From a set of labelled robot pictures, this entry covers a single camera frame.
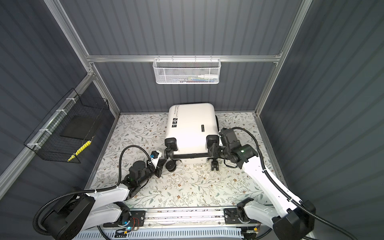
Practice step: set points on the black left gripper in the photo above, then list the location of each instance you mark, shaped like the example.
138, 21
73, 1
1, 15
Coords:
159, 168

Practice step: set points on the white black suitcase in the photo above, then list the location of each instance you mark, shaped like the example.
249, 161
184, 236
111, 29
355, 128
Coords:
191, 131

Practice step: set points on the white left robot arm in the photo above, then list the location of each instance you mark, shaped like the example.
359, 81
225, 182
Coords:
65, 216

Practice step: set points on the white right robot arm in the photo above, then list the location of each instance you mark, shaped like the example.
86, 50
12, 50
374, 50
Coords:
289, 217

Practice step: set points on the yellow black striped tape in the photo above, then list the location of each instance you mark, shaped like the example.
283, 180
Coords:
82, 148

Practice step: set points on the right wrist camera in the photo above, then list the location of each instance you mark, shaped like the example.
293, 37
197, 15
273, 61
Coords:
229, 138

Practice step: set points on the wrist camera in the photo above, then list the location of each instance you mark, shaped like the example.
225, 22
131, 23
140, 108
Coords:
135, 171
229, 138

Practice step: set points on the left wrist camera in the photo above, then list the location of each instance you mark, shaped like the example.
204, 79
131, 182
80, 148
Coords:
135, 171

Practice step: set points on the white perforated cable duct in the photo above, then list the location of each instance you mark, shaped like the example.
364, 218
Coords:
220, 233

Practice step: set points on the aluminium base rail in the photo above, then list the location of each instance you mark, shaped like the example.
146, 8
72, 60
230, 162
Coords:
222, 216

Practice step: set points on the black wire mesh basket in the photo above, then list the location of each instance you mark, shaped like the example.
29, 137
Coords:
74, 123

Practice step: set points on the white wire mesh basket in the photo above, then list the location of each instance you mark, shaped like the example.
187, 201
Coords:
184, 71

